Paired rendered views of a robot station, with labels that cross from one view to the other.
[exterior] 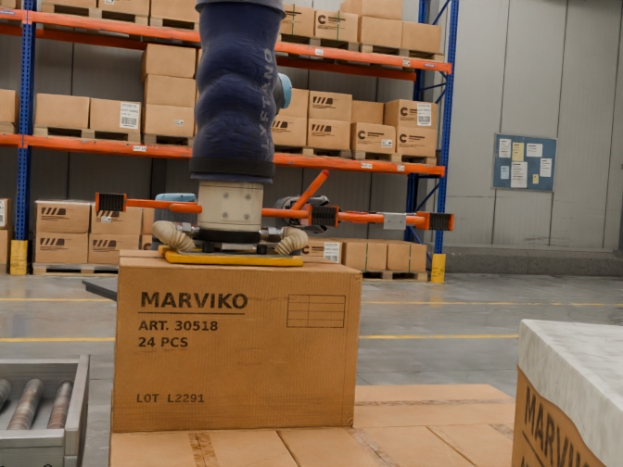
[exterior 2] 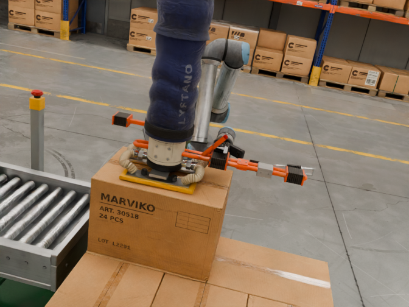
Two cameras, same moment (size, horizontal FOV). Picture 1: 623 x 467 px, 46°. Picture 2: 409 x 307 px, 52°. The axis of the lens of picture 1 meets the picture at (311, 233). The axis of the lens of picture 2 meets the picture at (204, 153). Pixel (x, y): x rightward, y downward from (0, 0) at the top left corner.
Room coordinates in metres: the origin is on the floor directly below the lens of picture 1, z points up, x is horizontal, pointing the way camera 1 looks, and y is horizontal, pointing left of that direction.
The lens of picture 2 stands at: (0.36, -0.61, 1.86)
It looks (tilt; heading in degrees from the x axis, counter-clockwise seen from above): 24 degrees down; 22
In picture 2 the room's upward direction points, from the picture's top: 10 degrees clockwise
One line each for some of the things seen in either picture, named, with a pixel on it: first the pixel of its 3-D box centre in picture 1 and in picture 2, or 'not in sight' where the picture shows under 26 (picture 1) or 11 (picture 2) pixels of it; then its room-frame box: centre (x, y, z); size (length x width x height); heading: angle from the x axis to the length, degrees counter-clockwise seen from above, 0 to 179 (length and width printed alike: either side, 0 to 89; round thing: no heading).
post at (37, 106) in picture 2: not in sight; (37, 170); (2.19, 1.26, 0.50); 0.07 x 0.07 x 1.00; 15
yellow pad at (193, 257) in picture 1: (235, 253); (158, 177); (1.86, 0.19, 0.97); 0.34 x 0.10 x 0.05; 107
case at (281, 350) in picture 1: (230, 333); (162, 209); (1.97, 0.20, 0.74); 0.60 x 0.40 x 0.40; 105
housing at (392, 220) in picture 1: (390, 220); (264, 170); (2.09, -0.22, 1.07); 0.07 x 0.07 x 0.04; 17
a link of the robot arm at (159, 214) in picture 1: (176, 215); not in sight; (2.78, 0.52, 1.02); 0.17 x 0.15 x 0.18; 119
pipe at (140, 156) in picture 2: (228, 234); (164, 161); (1.96, 0.22, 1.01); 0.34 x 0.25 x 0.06; 107
